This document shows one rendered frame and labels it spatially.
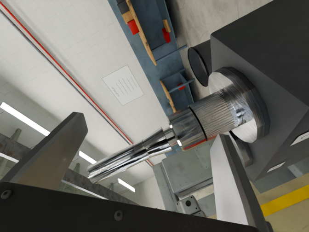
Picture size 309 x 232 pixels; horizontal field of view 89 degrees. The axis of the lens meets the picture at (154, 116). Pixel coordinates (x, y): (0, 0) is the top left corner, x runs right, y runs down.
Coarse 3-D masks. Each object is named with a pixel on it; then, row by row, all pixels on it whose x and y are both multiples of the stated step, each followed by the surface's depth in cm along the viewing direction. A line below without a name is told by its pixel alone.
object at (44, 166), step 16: (64, 128) 10; (80, 128) 12; (48, 144) 9; (64, 144) 10; (80, 144) 12; (32, 160) 8; (48, 160) 9; (64, 160) 10; (16, 176) 7; (32, 176) 8; (48, 176) 9
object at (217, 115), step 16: (208, 96) 18; (224, 96) 17; (176, 112) 18; (192, 112) 17; (208, 112) 16; (224, 112) 16; (192, 128) 16; (208, 128) 16; (224, 128) 17; (192, 144) 17
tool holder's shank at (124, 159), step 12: (156, 132) 18; (168, 132) 18; (132, 144) 19; (144, 144) 18; (156, 144) 18; (168, 144) 17; (108, 156) 19; (120, 156) 19; (132, 156) 18; (144, 156) 18; (96, 168) 19; (108, 168) 18; (120, 168) 18; (96, 180) 18
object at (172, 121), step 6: (168, 120) 17; (174, 120) 17; (174, 126) 17; (180, 126) 17; (174, 132) 17; (180, 132) 16; (180, 138) 16; (186, 138) 16; (180, 144) 17; (186, 144) 17; (186, 150) 17
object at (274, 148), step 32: (288, 0) 16; (224, 32) 16; (256, 32) 15; (288, 32) 14; (224, 64) 17; (256, 64) 13; (288, 64) 12; (256, 96) 14; (288, 96) 11; (256, 128) 14; (288, 128) 12; (256, 160) 21; (288, 160) 22
